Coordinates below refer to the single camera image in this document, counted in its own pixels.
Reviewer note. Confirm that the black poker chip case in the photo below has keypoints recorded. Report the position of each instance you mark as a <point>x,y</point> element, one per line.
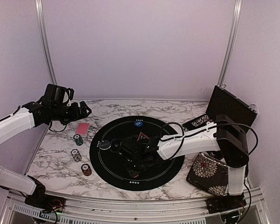
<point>223,102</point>

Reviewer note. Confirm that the red playing card deck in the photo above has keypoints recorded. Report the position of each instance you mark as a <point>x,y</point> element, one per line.
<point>82,128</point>

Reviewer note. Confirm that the black white poker chip stack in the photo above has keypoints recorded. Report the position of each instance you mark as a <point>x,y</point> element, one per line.
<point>76,155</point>

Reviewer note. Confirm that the blue small blind button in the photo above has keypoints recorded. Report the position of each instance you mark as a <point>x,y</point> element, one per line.
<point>138,123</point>

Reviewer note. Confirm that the red triangular marker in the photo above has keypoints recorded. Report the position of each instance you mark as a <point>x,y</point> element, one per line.
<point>142,136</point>

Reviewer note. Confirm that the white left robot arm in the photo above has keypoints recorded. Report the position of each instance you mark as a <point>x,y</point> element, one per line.
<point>24,118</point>

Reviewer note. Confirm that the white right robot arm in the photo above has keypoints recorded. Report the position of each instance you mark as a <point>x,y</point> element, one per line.
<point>222,135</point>

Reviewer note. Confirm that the round black poker mat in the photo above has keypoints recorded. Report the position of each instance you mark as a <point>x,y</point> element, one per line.
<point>109,166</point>

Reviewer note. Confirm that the silver dealer button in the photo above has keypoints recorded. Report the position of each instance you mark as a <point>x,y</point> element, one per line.
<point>104,145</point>

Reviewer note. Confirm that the green poker chip stack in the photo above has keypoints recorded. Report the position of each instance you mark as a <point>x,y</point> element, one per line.
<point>78,139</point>

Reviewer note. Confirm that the red poker chip stack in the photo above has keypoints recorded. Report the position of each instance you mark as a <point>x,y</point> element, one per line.
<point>86,169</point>

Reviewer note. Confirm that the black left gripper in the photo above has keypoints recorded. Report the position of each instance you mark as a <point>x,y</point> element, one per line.
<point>75,115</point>

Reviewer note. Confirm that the floral fabric pouch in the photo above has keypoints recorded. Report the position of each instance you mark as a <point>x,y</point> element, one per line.
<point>209,175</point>

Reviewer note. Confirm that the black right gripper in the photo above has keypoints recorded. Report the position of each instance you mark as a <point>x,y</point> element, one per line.
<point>131,173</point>

